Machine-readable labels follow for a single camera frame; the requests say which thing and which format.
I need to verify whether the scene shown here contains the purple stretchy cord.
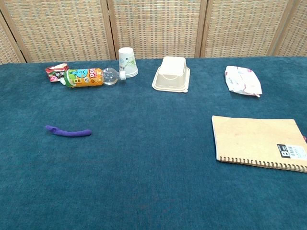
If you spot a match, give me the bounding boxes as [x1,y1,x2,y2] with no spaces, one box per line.
[45,125,93,138]

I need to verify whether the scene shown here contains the beige takeout food container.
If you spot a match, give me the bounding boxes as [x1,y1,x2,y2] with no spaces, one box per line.
[151,56,191,93]

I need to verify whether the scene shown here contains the teal felt table cover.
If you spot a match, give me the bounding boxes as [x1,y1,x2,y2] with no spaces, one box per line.
[0,56,307,230]

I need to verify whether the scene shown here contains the white floral paper cup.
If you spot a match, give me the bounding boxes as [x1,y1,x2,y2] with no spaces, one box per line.
[118,47,139,78]

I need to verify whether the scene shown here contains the orange label plastic bottle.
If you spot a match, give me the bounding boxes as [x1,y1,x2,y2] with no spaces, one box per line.
[60,67,127,89]

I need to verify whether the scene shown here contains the woven wicker folding screen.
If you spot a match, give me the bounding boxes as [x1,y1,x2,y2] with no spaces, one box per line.
[0,0,307,64]

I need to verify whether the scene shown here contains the white tissue pack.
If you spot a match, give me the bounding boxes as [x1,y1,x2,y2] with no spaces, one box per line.
[224,65,263,98]

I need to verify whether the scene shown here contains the kraft spiral notebook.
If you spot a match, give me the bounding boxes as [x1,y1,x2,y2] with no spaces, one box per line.
[211,115,307,173]

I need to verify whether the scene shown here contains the red snack pouch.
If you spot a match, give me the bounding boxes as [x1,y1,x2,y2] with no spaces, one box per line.
[45,62,70,83]

